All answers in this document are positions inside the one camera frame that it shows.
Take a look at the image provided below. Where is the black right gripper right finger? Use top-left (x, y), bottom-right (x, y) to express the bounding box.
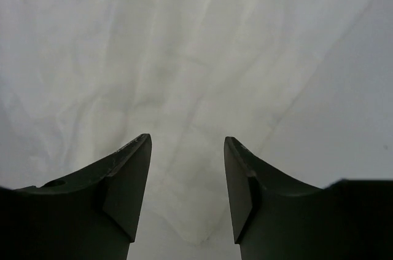
top-left (224, 137), bottom-right (392, 259)

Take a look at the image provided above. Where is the white pleated skirt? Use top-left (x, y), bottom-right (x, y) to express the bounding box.
top-left (1, 0), bottom-right (370, 245)

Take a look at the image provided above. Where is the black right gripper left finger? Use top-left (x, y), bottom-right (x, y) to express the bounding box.
top-left (1, 133), bottom-right (152, 259)

